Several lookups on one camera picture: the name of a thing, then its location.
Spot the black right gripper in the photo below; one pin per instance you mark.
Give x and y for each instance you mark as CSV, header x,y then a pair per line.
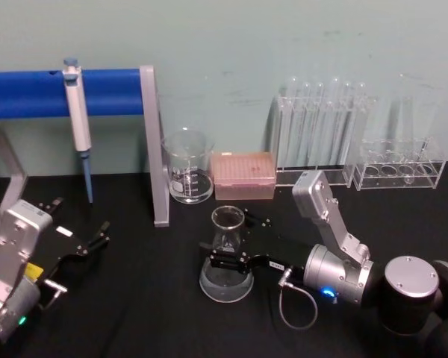
x,y
283,250

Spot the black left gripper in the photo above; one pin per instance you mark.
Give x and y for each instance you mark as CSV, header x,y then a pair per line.
x,y
61,246

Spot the clear glass conical flask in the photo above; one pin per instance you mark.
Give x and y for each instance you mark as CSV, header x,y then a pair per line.
x,y
226,291

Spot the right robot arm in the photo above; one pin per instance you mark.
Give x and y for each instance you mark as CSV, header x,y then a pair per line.
x,y
410,277

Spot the pink pipette tip box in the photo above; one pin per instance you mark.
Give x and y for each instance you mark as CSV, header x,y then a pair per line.
x,y
244,175

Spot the clear glass beaker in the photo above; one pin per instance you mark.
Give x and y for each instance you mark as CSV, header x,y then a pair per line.
x,y
188,175

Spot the tall clear test tube rack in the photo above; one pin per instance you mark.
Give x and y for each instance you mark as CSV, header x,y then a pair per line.
x,y
313,175

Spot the white and blue pipette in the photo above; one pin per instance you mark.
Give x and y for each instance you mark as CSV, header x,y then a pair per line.
x,y
78,119

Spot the black table cloth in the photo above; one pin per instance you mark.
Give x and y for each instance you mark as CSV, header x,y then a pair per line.
x,y
153,306

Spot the pipette stand with blue bar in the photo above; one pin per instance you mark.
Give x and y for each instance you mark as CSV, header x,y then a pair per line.
x,y
108,93

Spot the clear glass test tube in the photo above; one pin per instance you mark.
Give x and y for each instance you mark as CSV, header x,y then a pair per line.
x,y
345,115
317,115
333,112
358,115
292,112
304,115

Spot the low clear test tube rack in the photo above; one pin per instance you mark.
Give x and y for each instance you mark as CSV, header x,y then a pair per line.
x,y
395,175

